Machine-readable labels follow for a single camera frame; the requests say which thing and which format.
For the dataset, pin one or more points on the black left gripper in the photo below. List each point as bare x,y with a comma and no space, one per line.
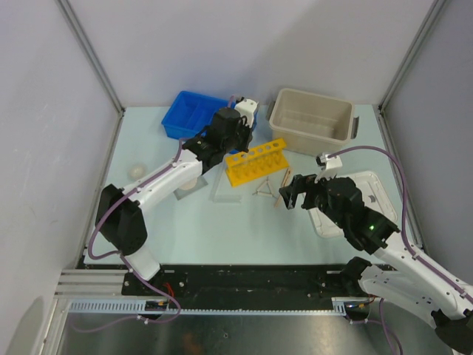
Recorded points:
247,132

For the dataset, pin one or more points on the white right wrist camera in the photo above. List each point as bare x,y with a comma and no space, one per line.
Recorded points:
330,167

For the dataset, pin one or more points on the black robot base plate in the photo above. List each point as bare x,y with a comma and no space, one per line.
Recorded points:
259,285

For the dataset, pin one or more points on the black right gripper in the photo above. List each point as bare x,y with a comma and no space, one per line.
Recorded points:
301,184

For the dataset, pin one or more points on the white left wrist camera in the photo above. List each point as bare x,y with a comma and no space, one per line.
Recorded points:
249,108

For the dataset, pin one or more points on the clay pipe triangle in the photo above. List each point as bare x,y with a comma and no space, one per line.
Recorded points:
265,189

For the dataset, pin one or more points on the white porcelain evaporating dish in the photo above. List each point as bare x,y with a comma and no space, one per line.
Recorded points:
137,171

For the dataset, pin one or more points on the aluminium frame rail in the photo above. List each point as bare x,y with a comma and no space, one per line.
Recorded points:
90,283

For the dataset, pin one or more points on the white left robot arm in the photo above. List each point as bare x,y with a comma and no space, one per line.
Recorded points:
120,215

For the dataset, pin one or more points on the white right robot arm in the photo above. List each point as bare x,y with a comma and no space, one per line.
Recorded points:
420,285

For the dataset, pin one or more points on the white plastic lid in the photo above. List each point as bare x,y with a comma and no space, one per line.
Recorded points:
374,197

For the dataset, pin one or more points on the yellow test tube rack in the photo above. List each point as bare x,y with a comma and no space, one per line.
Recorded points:
257,162

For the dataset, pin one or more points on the blue plastic divided bin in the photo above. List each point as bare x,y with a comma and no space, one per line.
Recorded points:
190,113

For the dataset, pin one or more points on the beige plastic storage box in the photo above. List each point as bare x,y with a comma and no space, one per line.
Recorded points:
311,124

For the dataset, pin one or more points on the wooden test tube holder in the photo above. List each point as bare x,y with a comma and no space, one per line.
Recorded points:
284,183

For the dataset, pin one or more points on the slotted cable duct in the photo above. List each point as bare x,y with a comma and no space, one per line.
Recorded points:
334,307

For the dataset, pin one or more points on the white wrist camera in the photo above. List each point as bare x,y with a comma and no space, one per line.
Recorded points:
330,167
249,108

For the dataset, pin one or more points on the wire gauze with ceramic centre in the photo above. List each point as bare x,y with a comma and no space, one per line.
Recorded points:
190,187

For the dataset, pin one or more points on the clear glass test tube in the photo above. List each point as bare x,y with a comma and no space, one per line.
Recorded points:
214,189

